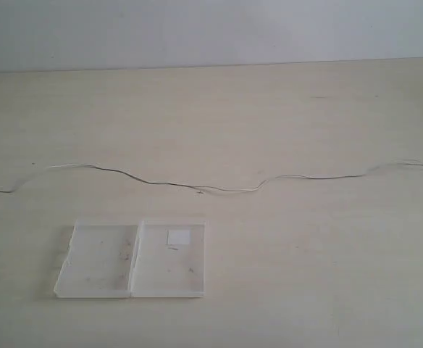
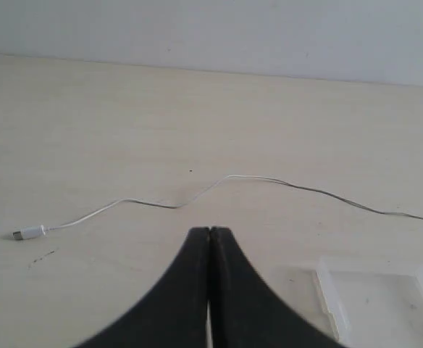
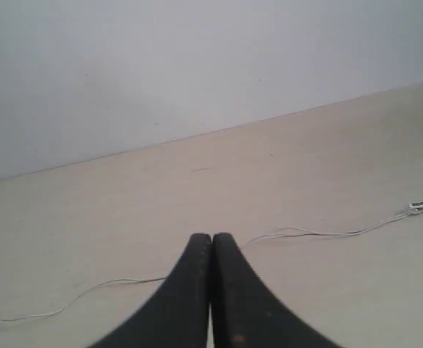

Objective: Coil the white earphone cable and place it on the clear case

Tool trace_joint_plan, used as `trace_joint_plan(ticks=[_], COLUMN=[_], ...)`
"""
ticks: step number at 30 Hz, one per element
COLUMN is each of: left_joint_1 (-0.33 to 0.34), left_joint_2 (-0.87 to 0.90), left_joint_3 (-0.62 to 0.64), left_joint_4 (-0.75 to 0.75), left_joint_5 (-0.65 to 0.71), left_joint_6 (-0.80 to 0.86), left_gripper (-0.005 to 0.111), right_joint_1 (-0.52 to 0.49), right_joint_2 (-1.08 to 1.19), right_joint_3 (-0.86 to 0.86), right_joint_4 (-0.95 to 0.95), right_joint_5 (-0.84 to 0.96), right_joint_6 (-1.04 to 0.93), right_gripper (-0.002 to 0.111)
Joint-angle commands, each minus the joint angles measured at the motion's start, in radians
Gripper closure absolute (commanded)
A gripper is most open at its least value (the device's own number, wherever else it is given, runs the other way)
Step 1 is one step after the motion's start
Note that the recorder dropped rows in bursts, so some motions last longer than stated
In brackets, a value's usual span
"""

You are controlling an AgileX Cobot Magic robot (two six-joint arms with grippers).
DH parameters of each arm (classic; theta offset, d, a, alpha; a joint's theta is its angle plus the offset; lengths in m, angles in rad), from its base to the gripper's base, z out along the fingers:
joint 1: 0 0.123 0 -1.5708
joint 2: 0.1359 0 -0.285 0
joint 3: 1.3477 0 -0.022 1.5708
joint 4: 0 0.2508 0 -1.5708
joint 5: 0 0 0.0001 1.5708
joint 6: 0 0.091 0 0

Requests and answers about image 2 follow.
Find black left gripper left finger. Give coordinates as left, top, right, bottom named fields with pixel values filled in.
left=78, top=227, right=210, bottom=347

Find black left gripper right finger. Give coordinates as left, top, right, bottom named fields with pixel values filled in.
left=209, top=227, right=342, bottom=347

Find white earphone cable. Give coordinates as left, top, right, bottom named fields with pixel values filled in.
left=12, top=174, right=423, bottom=241

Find clear plastic storage case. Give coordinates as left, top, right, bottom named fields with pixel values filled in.
left=315, top=257, right=423, bottom=347

